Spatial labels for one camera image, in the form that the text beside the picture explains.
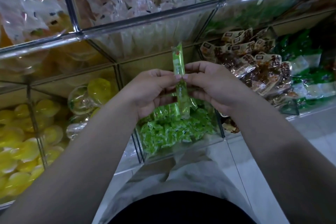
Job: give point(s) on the single green stick packet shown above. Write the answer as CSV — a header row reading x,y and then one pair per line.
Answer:
x,y
181,69

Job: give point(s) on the person's right forearm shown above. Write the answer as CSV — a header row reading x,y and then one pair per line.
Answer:
x,y
288,163

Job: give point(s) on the pile of yellow jelly cups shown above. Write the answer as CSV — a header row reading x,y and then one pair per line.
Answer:
x,y
21,147

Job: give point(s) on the pile of brown snack packets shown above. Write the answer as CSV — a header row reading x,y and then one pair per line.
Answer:
x,y
262,69

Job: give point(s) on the pile of small green candies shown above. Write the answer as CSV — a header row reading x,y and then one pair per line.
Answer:
x,y
173,132

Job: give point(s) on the person's left hand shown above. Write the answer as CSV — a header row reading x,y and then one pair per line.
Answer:
x,y
149,90

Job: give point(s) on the pile of green bamboo packets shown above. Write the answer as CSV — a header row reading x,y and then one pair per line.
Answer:
x,y
309,74

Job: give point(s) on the light grey shorts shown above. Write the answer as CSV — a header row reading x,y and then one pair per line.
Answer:
x,y
173,176

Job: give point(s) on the person's left forearm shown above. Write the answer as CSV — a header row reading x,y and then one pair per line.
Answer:
x,y
68,174

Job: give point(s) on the person's right hand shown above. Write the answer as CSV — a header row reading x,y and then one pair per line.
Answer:
x,y
218,87

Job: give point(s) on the black shirt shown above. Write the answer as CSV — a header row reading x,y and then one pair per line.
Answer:
x,y
181,208

